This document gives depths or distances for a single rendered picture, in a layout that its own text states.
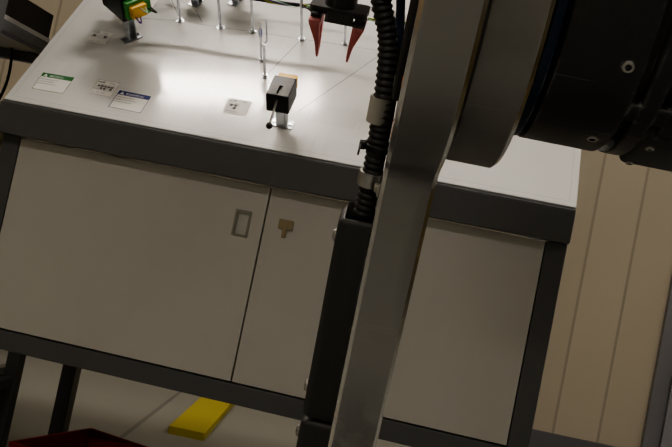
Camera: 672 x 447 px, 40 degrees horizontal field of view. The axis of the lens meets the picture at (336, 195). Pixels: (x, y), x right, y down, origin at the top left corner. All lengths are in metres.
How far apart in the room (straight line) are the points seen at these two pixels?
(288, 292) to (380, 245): 1.30
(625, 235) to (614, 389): 0.69
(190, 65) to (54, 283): 0.55
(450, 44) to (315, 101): 1.51
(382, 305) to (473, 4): 0.21
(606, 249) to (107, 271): 2.80
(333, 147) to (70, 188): 0.56
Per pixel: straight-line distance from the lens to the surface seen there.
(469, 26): 0.42
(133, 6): 2.01
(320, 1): 1.64
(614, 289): 4.30
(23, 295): 2.01
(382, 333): 0.55
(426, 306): 1.79
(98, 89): 2.00
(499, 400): 1.81
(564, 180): 1.82
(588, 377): 4.31
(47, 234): 1.99
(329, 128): 1.86
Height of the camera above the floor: 0.71
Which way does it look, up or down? 3 degrees up
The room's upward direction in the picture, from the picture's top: 12 degrees clockwise
